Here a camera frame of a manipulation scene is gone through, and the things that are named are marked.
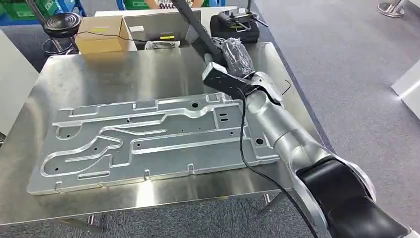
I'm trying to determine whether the stainless steel table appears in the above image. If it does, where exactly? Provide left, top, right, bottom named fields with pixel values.
left=0, top=42, right=329, bottom=228

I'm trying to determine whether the clear plastic bag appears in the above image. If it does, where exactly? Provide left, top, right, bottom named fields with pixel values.
left=144, top=40, right=181, bottom=51

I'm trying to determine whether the white board panel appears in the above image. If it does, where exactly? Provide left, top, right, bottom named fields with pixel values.
left=390, top=59, right=420, bottom=121
left=0, top=29, right=40, bottom=137

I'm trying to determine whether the machined aluminium plate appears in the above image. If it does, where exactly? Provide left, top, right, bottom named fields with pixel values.
left=26, top=92, right=281, bottom=196

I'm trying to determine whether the black tool case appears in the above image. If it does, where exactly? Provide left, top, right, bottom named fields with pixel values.
left=210, top=12, right=261, bottom=44

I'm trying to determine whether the black round stool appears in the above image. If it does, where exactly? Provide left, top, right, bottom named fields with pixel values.
left=41, top=12, right=83, bottom=56

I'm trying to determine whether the green plastic crate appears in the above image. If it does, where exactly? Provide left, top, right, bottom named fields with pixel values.
left=124, top=0, right=150, bottom=10
left=34, top=0, right=62, bottom=18
left=0, top=0, right=37, bottom=20

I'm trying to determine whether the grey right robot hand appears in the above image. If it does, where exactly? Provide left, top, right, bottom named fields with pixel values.
left=221, top=37, right=257, bottom=79

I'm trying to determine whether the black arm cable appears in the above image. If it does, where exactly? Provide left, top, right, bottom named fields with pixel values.
left=234, top=86, right=321, bottom=238

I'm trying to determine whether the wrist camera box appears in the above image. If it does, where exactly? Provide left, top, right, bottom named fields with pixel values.
left=202, top=61, right=255, bottom=100

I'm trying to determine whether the thin black cable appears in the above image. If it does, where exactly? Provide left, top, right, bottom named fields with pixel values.
left=76, top=31, right=149, bottom=43

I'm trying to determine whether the round metal stand base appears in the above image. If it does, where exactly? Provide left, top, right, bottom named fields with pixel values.
left=377, top=0, right=410, bottom=18

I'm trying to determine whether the brown cardboard box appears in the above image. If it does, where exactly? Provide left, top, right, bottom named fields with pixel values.
left=74, top=15, right=132, bottom=55

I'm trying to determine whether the grey open case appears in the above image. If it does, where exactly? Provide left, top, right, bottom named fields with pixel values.
left=122, top=9, right=203, bottom=51

